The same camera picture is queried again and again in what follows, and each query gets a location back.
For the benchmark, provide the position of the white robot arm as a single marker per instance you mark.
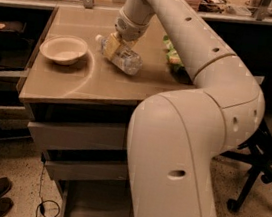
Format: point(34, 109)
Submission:
point(174, 135)

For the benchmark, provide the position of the green snack bag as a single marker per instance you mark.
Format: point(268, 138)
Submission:
point(172, 56)

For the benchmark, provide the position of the open bottom drawer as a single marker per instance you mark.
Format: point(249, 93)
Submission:
point(97, 199)

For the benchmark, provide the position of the middle grey drawer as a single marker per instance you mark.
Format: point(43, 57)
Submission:
point(63, 166)

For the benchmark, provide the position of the white paper bowl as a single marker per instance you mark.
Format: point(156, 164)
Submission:
point(64, 50)

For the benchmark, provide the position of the grey drawer cabinet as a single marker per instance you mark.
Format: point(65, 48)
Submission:
point(93, 90)

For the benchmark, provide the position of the grey drawer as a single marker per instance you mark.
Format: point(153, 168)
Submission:
point(63, 166)
point(78, 136)

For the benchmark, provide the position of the top grey drawer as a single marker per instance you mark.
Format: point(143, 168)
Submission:
point(78, 136)

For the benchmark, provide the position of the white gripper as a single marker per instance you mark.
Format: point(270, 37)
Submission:
point(127, 29)

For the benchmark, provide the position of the clear plastic water bottle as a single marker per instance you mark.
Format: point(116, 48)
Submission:
point(125, 58)

